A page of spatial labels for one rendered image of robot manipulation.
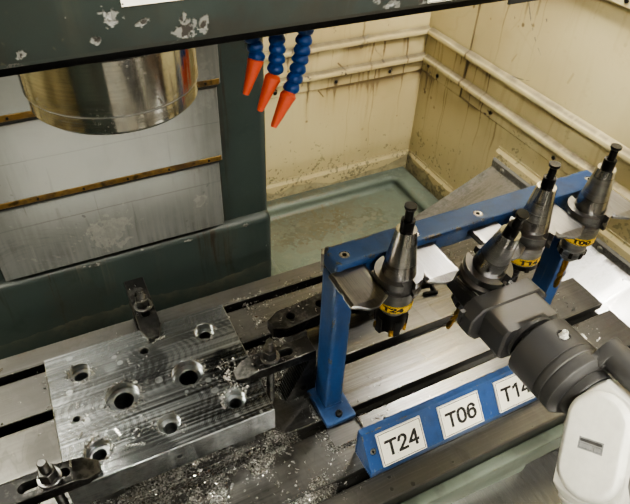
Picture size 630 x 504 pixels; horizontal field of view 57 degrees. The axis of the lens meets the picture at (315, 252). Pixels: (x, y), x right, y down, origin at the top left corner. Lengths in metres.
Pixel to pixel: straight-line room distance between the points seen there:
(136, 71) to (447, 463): 0.72
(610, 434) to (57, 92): 0.60
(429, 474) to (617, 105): 0.86
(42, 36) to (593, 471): 0.60
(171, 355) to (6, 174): 0.44
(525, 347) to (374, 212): 1.23
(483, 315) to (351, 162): 1.25
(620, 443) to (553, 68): 1.01
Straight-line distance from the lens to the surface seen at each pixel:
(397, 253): 0.71
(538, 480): 1.20
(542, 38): 1.53
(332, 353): 0.87
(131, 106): 0.53
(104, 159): 1.15
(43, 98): 0.56
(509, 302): 0.76
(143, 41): 0.38
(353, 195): 1.94
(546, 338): 0.72
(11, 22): 0.37
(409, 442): 0.94
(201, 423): 0.88
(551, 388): 0.71
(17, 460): 1.03
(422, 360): 1.07
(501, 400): 1.02
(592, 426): 0.67
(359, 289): 0.73
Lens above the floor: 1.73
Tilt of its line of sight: 42 degrees down
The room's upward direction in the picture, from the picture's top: 3 degrees clockwise
